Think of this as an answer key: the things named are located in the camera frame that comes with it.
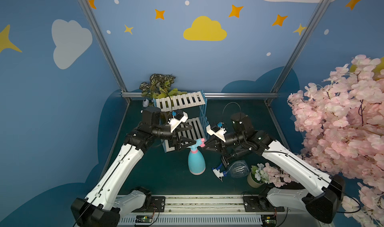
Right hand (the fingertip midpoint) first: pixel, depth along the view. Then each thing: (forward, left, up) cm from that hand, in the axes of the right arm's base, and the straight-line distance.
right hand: (205, 145), depth 65 cm
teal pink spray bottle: (-7, +4, -5) cm, 9 cm away
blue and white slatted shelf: (+25, +6, -1) cm, 26 cm away
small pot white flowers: (-8, -26, -16) cm, 32 cm away
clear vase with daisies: (+47, +32, -7) cm, 57 cm away
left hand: (+4, +6, +4) cm, 8 cm away
